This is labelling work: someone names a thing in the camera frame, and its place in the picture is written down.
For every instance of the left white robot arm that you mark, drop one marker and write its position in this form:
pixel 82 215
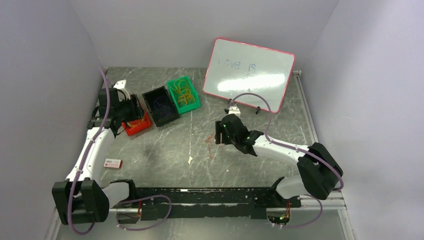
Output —
pixel 96 159

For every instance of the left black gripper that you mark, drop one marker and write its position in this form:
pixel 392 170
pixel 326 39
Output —
pixel 137 112

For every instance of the pink framed whiteboard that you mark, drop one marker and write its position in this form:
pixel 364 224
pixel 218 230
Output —
pixel 252 75

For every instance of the red plastic bin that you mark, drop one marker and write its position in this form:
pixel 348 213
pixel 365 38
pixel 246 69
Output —
pixel 134 127

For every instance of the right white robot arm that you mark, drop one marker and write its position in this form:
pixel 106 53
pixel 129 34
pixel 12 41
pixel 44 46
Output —
pixel 318 172

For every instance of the green plastic bin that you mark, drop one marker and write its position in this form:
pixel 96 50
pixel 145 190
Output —
pixel 183 94

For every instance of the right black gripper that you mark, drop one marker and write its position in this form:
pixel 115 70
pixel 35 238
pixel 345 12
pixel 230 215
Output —
pixel 220 128

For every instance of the black plastic bin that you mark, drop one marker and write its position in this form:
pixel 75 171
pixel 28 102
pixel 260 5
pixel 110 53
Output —
pixel 161 106

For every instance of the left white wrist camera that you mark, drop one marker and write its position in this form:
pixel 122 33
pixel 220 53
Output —
pixel 121 85

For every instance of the small red white box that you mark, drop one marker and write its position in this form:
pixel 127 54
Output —
pixel 113 163

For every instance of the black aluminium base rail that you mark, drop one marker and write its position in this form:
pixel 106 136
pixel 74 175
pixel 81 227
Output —
pixel 152 203

